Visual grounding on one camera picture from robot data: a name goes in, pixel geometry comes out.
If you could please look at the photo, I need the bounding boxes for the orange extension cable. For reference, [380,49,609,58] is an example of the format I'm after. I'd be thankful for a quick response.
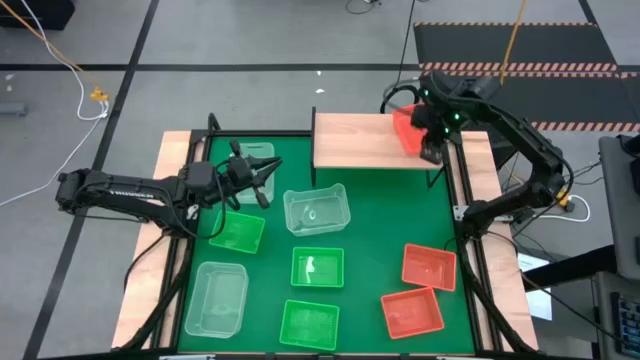
[0,0,101,94]

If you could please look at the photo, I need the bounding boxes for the black device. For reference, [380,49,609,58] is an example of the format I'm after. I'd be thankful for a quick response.
[618,133,640,197]

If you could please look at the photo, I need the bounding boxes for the yellow hanging cable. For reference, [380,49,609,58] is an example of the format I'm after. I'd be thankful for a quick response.
[498,0,529,89]

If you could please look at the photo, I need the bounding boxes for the black beam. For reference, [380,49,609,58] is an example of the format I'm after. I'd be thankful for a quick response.
[522,244,617,291]

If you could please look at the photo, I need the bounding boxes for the black hazard-striped floor mat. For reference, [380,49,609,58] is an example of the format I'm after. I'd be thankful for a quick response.
[413,21,640,134]

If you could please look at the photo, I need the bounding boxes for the grey cabinet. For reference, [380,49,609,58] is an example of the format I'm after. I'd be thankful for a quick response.
[592,272,640,360]

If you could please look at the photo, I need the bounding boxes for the green table mat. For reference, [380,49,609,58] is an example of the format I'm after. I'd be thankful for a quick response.
[177,135,476,354]

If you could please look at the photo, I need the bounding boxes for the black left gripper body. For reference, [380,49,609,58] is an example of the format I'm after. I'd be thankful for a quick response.
[221,139,272,211]

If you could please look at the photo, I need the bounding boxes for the wooden shelf with black legs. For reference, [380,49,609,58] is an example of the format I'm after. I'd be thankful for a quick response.
[310,106,447,189]

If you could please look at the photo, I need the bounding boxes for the clear plastic basket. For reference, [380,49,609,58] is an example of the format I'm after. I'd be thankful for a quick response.
[282,182,352,238]
[183,260,250,340]
[228,141,277,206]

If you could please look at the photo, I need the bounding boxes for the black keypad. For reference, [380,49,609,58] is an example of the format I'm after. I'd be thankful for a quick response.
[610,292,640,359]

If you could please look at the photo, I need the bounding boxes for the white power cable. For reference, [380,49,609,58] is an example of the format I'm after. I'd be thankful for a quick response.
[0,0,110,207]
[534,193,592,224]

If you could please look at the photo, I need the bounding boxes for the black coiled cable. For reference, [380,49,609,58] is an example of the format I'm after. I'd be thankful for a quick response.
[379,0,421,115]

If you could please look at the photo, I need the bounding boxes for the black box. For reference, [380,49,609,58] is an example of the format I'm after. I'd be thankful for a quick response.
[0,0,76,30]

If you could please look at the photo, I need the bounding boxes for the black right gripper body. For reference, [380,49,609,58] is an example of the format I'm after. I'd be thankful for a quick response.
[409,99,454,167]

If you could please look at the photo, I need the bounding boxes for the thin black cable loop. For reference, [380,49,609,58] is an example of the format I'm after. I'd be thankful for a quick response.
[344,0,381,16]

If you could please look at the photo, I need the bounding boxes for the red plastic mesh basket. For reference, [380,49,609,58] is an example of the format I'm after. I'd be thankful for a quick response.
[401,243,458,293]
[391,103,431,157]
[380,286,446,341]

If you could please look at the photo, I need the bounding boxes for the green plastic mesh basket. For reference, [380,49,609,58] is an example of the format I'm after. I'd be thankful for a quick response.
[208,209,267,255]
[278,298,341,352]
[290,246,346,289]

